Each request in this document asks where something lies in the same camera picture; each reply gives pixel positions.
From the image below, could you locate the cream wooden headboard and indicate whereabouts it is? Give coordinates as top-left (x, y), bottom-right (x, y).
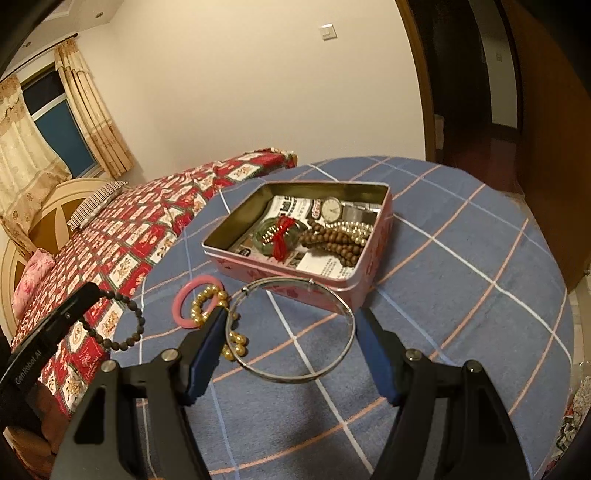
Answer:
top-left (0, 178), bottom-right (114, 342)

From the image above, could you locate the striped pillow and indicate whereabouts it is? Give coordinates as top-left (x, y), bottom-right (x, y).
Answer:
top-left (67, 181), bottom-right (130, 230)

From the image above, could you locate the brown wooden door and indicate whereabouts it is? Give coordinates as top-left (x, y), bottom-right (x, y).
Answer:
top-left (503, 0), bottom-right (591, 291)

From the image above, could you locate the silver bangle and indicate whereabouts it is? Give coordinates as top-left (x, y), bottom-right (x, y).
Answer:
top-left (225, 277), bottom-right (357, 382)

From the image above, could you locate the gold bead bracelet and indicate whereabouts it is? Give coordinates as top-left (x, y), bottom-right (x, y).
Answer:
top-left (191, 285), bottom-right (250, 363)

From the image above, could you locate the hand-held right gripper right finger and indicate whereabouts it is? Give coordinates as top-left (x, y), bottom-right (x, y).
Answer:
top-left (357, 307), bottom-right (532, 480)

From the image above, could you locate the blue plaid tablecloth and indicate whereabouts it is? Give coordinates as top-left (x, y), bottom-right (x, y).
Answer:
top-left (111, 156), bottom-right (575, 476)

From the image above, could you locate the brown wooden bead bracelet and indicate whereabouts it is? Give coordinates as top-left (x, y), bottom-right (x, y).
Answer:
top-left (299, 217), bottom-right (370, 267)

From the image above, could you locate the silver wristwatch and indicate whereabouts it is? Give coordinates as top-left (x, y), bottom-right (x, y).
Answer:
top-left (320, 198), bottom-right (382, 227)

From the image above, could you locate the black bead bracelet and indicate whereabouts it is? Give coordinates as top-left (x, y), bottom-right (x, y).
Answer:
top-left (95, 288), bottom-right (145, 352)

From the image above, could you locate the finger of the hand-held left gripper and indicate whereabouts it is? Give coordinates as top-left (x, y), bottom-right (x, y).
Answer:
top-left (54, 282), bottom-right (100, 334)

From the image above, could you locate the pink floral pillow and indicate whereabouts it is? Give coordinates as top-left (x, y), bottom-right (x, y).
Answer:
top-left (11, 248), bottom-right (56, 319)

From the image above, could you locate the green jade bangle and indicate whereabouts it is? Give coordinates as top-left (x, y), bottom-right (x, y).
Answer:
top-left (255, 217), bottom-right (308, 254)

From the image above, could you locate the red printed bed blanket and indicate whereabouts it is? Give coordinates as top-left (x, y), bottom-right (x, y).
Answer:
top-left (9, 148), bottom-right (298, 416)

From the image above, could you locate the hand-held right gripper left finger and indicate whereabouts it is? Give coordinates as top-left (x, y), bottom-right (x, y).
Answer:
top-left (48, 307), bottom-right (229, 480)

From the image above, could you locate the window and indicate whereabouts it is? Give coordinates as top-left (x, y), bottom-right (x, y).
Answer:
top-left (21, 69), bottom-right (100, 178)

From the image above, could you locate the pink tin box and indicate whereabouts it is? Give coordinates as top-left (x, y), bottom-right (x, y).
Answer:
top-left (202, 181), bottom-right (393, 309)

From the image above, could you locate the white pearl necklace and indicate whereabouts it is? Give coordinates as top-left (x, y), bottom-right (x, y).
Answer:
top-left (318, 220), bottom-right (375, 241)

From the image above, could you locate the wooden door frame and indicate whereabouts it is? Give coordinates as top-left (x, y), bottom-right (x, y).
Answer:
top-left (394, 0), bottom-right (439, 162)

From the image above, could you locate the red tassel cord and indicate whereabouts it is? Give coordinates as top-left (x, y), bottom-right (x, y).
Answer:
top-left (271, 216), bottom-right (296, 264)

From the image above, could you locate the sheer beige curtain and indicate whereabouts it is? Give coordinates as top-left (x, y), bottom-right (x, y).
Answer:
top-left (0, 76), bottom-right (72, 241)

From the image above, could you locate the pink bangle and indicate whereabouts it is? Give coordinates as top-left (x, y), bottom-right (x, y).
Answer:
top-left (173, 274), bottom-right (223, 329)

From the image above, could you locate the yellow patterned curtain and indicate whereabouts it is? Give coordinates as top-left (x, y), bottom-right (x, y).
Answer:
top-left (54, 39), bottom-right (136, 178)

